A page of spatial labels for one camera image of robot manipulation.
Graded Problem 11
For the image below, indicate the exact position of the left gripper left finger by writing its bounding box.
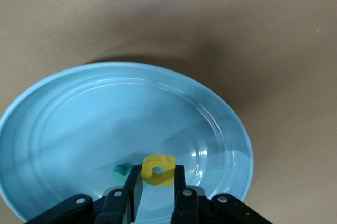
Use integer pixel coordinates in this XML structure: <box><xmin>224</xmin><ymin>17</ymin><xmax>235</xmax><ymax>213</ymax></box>
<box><xmin>26</xmin><ymin>165</ymin><xmax>144</xmax><ymax>224</ymax></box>

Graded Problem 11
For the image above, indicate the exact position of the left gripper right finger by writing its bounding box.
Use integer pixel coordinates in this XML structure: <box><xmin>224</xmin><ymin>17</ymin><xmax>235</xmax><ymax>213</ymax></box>
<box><xmin>171</xmin><ymin>165</ymin><xmax>272</xmax><ymax>224</ymax></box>

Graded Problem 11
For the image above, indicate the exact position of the blue plate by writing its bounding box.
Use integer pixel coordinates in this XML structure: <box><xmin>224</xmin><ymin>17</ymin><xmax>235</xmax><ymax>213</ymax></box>
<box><xmin>0</xmin><ymin>62</ymin><xmax>255</xmax><ymax>224</ymax></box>

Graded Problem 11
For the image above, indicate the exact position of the teal foam letter q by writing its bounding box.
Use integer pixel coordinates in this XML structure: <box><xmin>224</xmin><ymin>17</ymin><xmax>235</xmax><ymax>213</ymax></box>
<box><xmin>112</xmin><ymin>165</ymin><xmax>148</xmax><ymax>189</ymax></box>

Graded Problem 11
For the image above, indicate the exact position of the yellow foam letter d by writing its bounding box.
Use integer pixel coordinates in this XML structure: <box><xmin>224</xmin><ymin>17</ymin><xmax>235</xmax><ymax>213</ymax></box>
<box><xmin>141</xmin><ymin>154</ymin><xmax>176</xmax><ymax>188</ymax></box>

